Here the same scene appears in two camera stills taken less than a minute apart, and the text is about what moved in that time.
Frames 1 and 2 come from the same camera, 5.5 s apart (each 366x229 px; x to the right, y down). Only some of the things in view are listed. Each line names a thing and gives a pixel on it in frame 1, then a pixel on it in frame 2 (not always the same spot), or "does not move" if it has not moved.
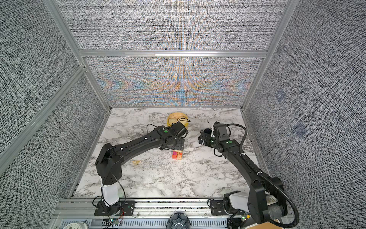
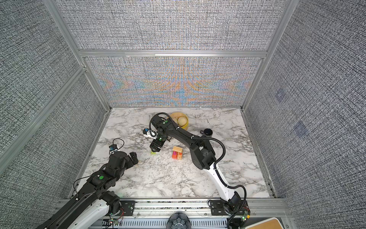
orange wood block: x=175 y=155 does not move
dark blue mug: x=208 y=130 does not move
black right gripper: x=208 y=136 -> x=156 y=148
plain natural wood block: x=179 y=155 does not move
